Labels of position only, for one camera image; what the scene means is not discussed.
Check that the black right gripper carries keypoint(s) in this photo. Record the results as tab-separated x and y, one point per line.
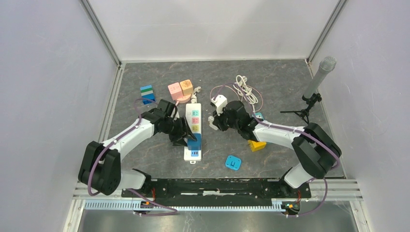
217	120

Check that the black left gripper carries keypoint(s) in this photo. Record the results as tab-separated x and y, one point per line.
183	133

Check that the dark blue cube socket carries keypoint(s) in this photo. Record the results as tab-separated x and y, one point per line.
195	145

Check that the white long power strip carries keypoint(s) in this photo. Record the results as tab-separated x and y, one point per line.
193	114

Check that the white plug adapter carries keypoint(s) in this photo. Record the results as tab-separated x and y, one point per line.
211	123

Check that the teal power strip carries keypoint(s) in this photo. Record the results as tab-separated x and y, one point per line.
259	116

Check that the yellow cube socket adapter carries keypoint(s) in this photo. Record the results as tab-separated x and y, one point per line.
256	145

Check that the blue plug adapter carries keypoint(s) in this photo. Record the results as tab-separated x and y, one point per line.
233	163

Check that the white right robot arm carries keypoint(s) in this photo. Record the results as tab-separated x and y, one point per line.
316	151

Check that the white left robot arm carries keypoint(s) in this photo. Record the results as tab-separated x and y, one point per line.
101	170

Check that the pink round socket base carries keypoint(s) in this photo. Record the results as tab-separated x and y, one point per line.
184	99

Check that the orange cube socket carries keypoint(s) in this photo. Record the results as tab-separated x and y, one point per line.
186	87

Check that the pink cube socket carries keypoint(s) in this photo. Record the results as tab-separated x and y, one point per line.
175	91

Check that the blue green striped block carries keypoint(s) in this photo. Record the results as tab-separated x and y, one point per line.
147	94

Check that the black microphone tripod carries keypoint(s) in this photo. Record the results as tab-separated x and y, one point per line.
304	113

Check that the grey microphone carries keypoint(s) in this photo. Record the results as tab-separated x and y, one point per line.
327	65

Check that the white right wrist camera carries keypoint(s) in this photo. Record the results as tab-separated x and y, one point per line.
219	102

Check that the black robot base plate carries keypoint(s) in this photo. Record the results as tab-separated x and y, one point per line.
174	192

